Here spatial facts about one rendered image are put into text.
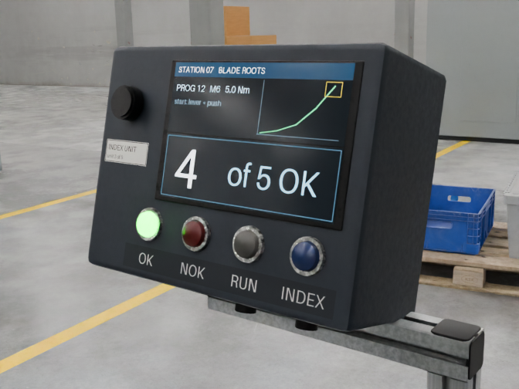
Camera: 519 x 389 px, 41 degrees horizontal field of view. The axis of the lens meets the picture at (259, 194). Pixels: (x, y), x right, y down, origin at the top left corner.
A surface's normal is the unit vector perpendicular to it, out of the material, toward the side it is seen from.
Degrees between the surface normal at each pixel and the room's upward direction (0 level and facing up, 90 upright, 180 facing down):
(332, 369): 0
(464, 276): 90
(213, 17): 90
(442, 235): 90
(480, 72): 90
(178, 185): 75
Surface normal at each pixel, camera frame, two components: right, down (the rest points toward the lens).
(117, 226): -0.59, -0.06
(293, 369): -0.03, -0.97
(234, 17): 0.86, 0.09
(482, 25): -0.54, 0.21
